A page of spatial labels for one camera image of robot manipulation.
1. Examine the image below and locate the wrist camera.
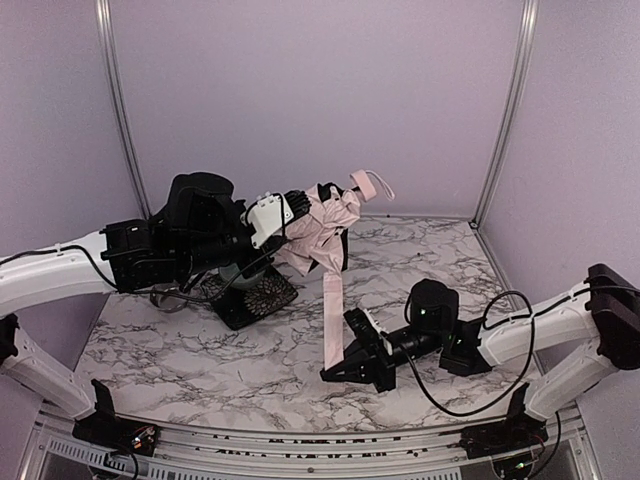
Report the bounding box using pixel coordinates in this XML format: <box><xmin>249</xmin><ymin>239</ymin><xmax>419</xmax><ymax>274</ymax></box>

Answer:
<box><xmin>344</xmin><ymin>308</ymin><xmax>391</xmax><ymax>353</ymax></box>
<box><xmin>240</xmin><ymin>190</ymin><xmax>311</xmax><ymax>249</ymax></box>

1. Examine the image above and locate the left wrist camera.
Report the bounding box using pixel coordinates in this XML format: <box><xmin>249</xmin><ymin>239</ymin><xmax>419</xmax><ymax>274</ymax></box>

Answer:
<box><xmin>240</xmin><ymin>190</ymin><xmax>311</xmax><ymax>249</ymax></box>

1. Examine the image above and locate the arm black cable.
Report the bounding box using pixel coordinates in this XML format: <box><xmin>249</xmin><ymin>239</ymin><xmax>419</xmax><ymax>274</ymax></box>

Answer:
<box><xmin>404</xmin><ymin>283</ymin><xmax>640</xmax><ymax>419</ymax></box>
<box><xmin>29</xmin><ymin>244</ymin><xmax>201</xmax><ymax>301</ymax></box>

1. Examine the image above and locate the small steel bowl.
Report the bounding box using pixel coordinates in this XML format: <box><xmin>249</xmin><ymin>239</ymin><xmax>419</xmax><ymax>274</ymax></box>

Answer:
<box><xmin>149</xmin><ymin>292</ymin><xmax>188</xmax><ymax>314</ymax></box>

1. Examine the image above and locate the black floral square plate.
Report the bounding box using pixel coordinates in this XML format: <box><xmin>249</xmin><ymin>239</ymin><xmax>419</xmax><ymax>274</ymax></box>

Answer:
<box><xmin>209</xmin><ymin>268</ymin><xmax>298</xmax><ymax>331</ymax></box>

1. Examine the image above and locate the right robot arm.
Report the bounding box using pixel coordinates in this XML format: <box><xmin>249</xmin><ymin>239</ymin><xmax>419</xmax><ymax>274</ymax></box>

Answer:
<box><xmin>320</xmin><ymin>264</ymin><xmax>639</xmax><ymax>425</ymax></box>

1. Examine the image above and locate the pink and black umbrella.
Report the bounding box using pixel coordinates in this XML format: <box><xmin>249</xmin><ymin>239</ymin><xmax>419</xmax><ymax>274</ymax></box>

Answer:
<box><xmin>276</xmin><ymin>170</ymin><xmax>395</xmax><ymax>370</ymax></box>

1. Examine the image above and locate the right aluminium frame post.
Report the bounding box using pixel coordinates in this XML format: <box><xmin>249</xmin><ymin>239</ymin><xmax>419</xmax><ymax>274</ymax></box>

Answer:
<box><xmin>471</xmin><ymin>0</ymin><xmax>539</xmax><ymax>230</ymax></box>

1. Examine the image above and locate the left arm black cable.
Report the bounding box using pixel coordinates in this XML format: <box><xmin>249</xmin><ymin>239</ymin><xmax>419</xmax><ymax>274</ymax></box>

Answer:
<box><xmin>29</xmin><ymin>244</ymin><xmax>201</xmax><ymax>301</ymax></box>

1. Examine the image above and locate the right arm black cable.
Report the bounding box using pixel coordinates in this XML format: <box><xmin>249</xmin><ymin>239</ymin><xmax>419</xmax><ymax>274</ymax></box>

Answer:
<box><xmin>404</xmin><ymin>283</ymin><xmax>640</xmax><ymax>419</ymax></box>

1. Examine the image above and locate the green ceramic bowl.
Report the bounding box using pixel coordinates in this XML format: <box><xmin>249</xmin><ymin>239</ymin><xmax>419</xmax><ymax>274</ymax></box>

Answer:
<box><xmin>217</xmin><ymin>264</ymin><xmax>268</xmax><ymax>291</ymax></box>

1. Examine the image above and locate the front aluminium rail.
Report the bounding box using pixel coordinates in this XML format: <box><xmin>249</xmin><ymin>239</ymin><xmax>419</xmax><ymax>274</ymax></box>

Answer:
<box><xmin>17</xmin><ymin>403</ymin><xmax>603</xmax><ymax>479</ymax></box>

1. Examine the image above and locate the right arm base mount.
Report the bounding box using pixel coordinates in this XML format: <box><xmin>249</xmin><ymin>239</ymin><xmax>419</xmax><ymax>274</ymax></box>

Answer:
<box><xmin>459</xmin><ymin>414</ymin><xmax>549</xmax><ymax>459</ymax></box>

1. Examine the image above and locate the aluminium frame post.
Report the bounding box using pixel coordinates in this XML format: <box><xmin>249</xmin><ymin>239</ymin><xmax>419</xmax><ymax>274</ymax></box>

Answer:
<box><xmin>471</xmin><ymin>0</ymin><xmax>539</xmax><ymax>230</ymax></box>
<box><xmin>95</xmin><ymin>0</ymin><xmax>151</xmax><ymax>218</ymax></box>

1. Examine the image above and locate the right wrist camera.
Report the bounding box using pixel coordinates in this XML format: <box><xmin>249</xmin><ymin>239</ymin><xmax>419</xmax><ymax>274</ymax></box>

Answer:
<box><xmin>344</xmin><ymin>308</ymin><xmax>391</xmax><ymax>353</ymax></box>

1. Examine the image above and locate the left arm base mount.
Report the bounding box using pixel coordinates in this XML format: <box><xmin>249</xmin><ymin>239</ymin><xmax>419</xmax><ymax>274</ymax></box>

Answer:
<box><xmin>72</xmin><ymin>414</ymin><xmax>160</xmax><ymax>457</ymax></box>

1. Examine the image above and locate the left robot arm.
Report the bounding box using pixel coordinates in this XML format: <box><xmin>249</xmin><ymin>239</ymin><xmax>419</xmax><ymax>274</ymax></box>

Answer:
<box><xmin>1</xmin><ymin>173</ymin><xmax>293</xmax><ymax>420</ymax></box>

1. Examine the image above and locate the left aluminium frame post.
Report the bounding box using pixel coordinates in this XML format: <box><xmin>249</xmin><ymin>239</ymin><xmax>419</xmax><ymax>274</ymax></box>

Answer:
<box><xmin>95</xmin><ymin>0</ymin><xmax>151</xmax><ymax>218</ymax></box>

